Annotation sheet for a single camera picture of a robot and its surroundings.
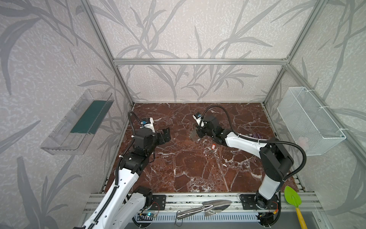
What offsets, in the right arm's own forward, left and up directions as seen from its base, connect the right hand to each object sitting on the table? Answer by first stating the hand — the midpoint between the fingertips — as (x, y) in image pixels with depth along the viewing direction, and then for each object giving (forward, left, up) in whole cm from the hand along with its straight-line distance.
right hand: (197, 120), depth 90 cm
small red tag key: (-10, -11, -16) cm, 22 cm away
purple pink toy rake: (-3, -42, -15) cm, 45 cm away
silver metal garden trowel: (-46, -6, -13) cm, 48 cm away
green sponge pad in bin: (-14, +49, +22) cm, 55 cm away
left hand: (-12, +17, +11) cm, 23 cm away
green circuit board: (-49, +24, -14) cm, 56 cm away
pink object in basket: (-19, -54, +7) cm, 58 cm away
